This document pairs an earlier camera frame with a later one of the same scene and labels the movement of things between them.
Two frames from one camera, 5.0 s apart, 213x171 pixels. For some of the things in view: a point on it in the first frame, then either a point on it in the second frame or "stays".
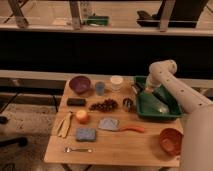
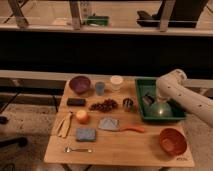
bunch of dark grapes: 107,105 stays
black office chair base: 23,141 stays
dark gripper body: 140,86 to 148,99
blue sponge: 85,134 stays
